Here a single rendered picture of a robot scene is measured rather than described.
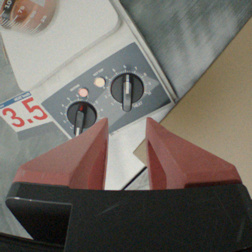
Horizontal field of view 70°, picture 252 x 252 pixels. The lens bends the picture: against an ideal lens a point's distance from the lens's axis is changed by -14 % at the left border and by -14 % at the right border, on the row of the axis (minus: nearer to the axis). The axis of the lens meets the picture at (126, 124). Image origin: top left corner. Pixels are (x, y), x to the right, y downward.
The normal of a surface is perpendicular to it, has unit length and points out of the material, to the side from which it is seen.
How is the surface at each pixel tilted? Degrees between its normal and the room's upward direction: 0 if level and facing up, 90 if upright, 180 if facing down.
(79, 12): 0
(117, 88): 30
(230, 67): 0
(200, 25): 0
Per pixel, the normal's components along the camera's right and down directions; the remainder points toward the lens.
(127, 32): 0.00, 0.58
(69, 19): -0.27, 0.15
